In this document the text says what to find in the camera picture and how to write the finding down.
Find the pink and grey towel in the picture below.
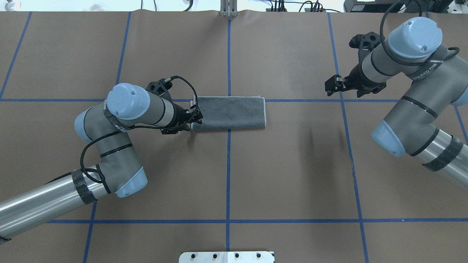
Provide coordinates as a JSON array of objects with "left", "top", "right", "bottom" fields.
[{"left": 191, "top": 96, "right": 267, "bottom": 130}]

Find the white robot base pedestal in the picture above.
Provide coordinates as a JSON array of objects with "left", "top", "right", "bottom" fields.
[{"left": 178, "top": 251, "right": 275, "bottom": 263}]

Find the black device top right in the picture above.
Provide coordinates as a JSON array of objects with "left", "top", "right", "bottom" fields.
[{"left": 343, "top": 0, "right": 453, "bottom": 13}]

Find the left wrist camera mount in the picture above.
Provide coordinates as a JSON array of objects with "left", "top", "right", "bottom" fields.
[{"left": 146, "top": 78, "right": 173, "bottom": 100}]

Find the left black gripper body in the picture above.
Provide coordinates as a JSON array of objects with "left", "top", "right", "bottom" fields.
[{"left": 161, "top": 103, "right": 203, "bottom": 135}]

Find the brown paper table cover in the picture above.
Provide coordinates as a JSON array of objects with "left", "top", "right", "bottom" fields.
[{"left": 1, "top": 10, "right": 467, "bottom": 263}]

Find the aluminium camera post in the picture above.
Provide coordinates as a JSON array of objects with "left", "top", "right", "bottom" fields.
[{"left": 220, "top": 0, "right": 238, "bottom": 18}]

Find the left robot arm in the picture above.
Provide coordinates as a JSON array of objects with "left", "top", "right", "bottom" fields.
[{"left": 1, "top": 77, "right": 203, "bottom": 244}]

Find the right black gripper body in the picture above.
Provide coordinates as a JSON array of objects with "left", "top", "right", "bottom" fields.
[{"left": 344, "top": 64, "right": 386, "bottom": 98}]

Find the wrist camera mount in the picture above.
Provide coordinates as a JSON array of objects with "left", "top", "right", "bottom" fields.
[
  {"left": 146, "top": 78, "right": 173, "bottom": 100},
  {"left": 349, "top": 32, "right": 381, "bottom": 63}
]

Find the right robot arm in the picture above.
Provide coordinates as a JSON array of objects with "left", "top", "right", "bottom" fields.
[{"left": 324, "top": 16, "right": 468, "bottom": 190}]

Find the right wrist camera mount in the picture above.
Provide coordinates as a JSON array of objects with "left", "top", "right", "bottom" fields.
[{"left": 349, "top": 32, "right": 381, "bottom": 63}]

